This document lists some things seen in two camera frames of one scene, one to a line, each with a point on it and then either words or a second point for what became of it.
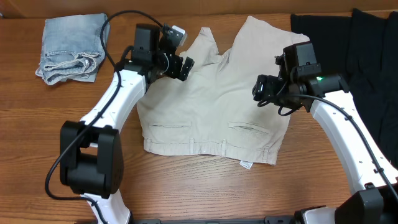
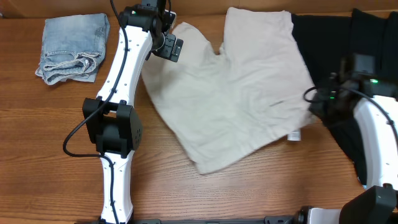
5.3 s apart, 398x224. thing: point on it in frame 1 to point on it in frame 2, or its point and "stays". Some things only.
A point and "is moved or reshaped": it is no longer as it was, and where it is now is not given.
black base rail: x=268 y=220 stays
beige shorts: x=214 y=112 is moved or reshaped
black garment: x=362 y=47 stays
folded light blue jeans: x=71 y=48 stays
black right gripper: x=259 y=91 to x=317 y=109
